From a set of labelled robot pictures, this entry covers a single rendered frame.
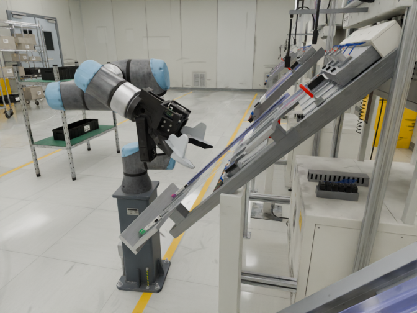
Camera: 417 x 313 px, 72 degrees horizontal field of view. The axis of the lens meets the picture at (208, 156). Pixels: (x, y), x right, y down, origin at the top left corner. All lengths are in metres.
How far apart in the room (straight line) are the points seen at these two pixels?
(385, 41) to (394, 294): 0.87
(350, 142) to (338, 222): 1.50
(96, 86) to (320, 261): 1.03
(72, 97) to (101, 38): 10.74
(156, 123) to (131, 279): 1.22
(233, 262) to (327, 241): 0.47
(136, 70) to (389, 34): 0.84
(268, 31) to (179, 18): 2.87
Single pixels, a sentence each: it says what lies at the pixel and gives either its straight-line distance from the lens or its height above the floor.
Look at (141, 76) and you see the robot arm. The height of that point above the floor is 1.11.
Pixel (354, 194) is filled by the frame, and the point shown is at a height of 0.65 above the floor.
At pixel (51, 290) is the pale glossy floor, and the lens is 1.89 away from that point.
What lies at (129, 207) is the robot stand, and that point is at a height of 0.48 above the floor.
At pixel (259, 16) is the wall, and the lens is 9.90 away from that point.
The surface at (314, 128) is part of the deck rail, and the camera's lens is 1.05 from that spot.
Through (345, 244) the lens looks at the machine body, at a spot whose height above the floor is 0.51.
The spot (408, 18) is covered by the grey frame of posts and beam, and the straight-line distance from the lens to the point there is 1.04.
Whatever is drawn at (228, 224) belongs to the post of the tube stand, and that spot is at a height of 0.74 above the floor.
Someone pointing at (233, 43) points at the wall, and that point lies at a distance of 9.93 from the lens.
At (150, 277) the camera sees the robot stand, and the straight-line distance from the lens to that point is 1.71.
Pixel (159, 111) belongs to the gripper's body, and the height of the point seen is 1.07.
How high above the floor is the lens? 1.19
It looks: 20 degrees down
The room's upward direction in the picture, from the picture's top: straight up
